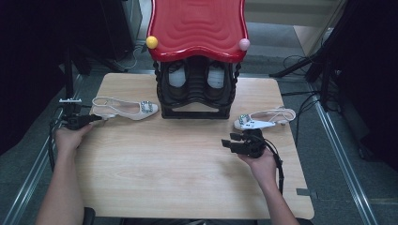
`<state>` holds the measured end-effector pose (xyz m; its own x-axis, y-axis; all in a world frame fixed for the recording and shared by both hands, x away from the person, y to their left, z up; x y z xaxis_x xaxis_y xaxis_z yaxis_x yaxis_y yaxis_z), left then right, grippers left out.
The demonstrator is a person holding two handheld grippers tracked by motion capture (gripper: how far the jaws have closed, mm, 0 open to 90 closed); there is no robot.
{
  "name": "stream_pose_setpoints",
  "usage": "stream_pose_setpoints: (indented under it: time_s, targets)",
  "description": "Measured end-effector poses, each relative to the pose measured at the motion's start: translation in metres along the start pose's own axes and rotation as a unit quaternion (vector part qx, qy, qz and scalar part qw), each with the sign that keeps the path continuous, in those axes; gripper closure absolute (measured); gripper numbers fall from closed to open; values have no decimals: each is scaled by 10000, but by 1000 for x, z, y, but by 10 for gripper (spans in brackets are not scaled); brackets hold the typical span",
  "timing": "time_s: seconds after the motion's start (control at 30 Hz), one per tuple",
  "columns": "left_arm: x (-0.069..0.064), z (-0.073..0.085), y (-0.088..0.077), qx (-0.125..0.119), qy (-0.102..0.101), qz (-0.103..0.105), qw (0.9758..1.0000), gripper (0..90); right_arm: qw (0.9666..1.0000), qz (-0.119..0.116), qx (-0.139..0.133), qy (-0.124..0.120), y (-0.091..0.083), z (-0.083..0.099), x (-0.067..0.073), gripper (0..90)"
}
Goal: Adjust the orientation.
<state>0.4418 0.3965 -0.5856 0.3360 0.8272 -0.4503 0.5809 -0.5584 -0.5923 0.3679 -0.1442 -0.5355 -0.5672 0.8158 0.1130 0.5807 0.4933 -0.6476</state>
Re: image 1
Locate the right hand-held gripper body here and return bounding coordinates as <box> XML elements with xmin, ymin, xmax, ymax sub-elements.
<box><xmin>231</xmin><ymin>120</ymin><xmax>277</xmax><ymax>158</ymax></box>

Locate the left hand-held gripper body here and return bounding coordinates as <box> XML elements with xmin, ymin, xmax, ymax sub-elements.
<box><xmin>59</xmin><ymin>97</ymin><xmax>90</xmax><ymax>131</ymax></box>

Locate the white slingback shoe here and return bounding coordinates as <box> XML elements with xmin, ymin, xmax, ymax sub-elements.
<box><xmin>234</xmin><ymin>107</ymin><xmax>297</xmax><ymax>131</ymax></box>
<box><xmin>90</xmin><ymin>96</ymin><xmax>160</xmax><ymax>122</ymax></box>

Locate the black leather shoe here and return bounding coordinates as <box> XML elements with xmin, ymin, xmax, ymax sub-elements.
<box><xmin>165</xmin><ymin>60</ymin><xmax>191</xmax><ymax>101</ymax></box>
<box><xmin>205</xmin><ymin>60</ymin><xmax>231</xmax><ymax>101</ymax></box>

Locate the red and black shoe rack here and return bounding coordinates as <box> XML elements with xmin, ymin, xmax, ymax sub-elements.
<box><xmin>145</xmin><ymin>0</ymin><xmax>252</xmax><ymax>120</ymax></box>

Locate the person's left hand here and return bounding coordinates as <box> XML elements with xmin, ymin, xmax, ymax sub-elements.
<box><xmin>54</xmin><ymin>124</ymin><xmax>93</xmax><ymax>156</ymax></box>

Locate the person's right hand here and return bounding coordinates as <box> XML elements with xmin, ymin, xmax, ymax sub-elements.
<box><xmin>237</xmin><ymin>149</ymin><xmax>279</xmax><ymax>188</ymax></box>

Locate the dark curtain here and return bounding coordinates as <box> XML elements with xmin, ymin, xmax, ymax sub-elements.
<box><xmin>327</xmin><ymin>0</ymin><xmax>398</xmax><ymax>173</ymax></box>
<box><xmin>0</xmin><ymin>0</ymin><xmax>106</xmax><ymax>158</ymax></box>

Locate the grey tape patch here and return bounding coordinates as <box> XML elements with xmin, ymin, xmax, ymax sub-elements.
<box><xmin>296</xmin><ymin>187</ymin><xmax>318</xmax><ymax>200</ymax></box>

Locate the dark grey cabinet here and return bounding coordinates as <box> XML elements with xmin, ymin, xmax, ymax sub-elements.
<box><xmin>99</xmin><ymin>0</ymin><xmax>144</xmax><ymax>62</ymax></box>

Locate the black tripod stand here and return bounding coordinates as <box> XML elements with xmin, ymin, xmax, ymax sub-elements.
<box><xmin>268</xmin><ymin>40</ymin><xmax>342</xmax><ymax>113</ymax></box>

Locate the light wooden board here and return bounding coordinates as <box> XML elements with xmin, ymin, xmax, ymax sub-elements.
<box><xmin>292</xmin><ymin>23</ymin><xmax>338</xmax><ymax>58</ymax></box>

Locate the right hand-held gripper cable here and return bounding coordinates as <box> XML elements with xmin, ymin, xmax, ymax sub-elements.
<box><xmin>256</xmin><ymin>134</ymin><xmax>285</xmax><ymax>197</ymax></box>

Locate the white floor cable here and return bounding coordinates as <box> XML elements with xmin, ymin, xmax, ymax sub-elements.
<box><xmin>114</xmin><ymin>45</ymin><xmax>144</xmax><ymax>71</ymax></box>

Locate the metal floor rail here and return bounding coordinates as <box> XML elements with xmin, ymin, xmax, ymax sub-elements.
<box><xmin>311</xmin><ymin>90</ymin><xmax>379</xmax><ymax>225</ymax></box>
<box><xmin>0</xmin><ymin>74</ymin><xmax>85</xmax><ymax>225</ymax></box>

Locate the thin looped black floor cable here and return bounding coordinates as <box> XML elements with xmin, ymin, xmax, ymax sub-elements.
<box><xmin>282</xmin><ymin>54</ymin><xmax>315</xmax><ymax>78</ymax></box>

